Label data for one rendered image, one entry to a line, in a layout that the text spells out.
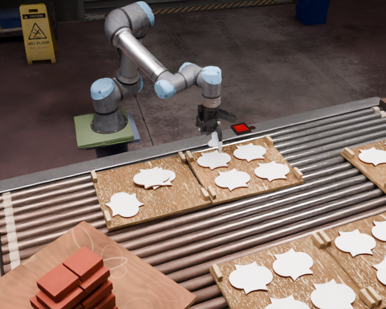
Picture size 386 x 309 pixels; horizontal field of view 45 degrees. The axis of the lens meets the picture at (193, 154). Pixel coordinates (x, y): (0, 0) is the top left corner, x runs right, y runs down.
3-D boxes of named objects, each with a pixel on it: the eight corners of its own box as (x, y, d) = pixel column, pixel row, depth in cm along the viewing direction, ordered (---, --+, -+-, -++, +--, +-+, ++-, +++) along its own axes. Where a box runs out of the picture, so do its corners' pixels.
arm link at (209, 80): (211, 62, 186) (226, 69, 181) (210, 87, 192) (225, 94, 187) (196, 68, 181) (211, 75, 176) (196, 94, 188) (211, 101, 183)
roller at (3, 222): (0, 224, 183) (-3, 215, 180) (396, 125, 243) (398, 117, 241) (1, 233, 180) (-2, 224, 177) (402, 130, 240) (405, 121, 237)
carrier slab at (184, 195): (90, 176, 201) (90, 173, 200) (181, 157, 212) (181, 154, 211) (108, 231, 174) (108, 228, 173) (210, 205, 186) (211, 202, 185)
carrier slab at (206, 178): (184, 157, 213) (184, 154, 212) (266, 140, 224) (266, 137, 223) (212, 205, 186) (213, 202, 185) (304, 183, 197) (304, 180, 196)
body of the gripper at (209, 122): (195, 127, 198) (196, 102, 191) (214, 123, 201) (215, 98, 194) (202, 136, 192) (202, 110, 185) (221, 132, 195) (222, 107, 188)
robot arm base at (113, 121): (92, 118, 244) (89, 102, 238) (121, 113, 247) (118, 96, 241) (96, 134, 232) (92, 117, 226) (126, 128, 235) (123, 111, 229)
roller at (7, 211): (0, 216, 187) (-3, 207, 184) (389, 120, 247) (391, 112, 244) (0, 224, 183) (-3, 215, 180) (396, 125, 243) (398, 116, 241)
